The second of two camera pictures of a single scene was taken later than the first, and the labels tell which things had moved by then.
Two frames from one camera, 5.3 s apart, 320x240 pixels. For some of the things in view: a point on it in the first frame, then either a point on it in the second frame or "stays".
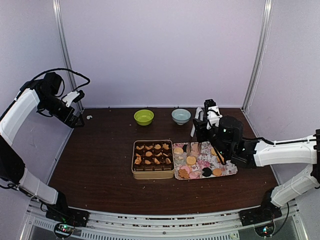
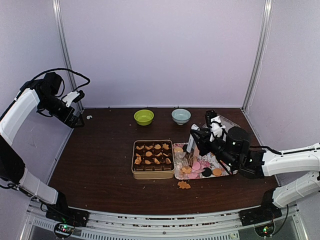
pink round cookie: x=187 y=169 -> x=196 y=165
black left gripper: x=65 y=118 stays
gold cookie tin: x=153 y=159 stays
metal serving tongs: x=199 y=109 -> x=190 y=156
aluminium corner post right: x=254 y=75 stays
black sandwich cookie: x=208 y=171 stays
